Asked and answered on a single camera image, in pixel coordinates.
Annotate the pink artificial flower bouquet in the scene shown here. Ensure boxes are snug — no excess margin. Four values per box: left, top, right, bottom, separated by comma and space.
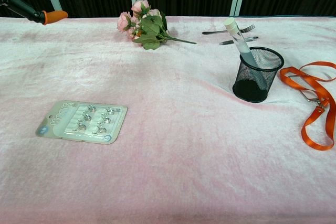
117, 0, 197, 51

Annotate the silver metal fork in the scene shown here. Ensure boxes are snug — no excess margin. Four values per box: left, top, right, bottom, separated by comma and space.
202, 24, 256, 35

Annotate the carded pack of metal hooks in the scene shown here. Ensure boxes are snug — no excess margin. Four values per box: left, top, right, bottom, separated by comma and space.
35, 100, 128, 145

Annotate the black clear ballpoint pen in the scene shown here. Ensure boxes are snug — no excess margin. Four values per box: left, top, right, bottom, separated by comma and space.
219, 36, 259, 46

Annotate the black mesh pen holder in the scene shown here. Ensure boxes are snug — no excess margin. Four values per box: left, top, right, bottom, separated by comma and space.
232, 46, 285, 103

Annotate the orange lanyard with metal clip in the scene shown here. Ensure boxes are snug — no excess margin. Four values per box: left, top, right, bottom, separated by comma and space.
279, 61, 336, 152

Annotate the pink plush table cloth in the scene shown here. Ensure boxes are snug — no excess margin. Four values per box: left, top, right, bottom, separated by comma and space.
0, 15, 336, 224

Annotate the white tube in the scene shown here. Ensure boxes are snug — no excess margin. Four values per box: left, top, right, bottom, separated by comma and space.
224, 17, 266, 91

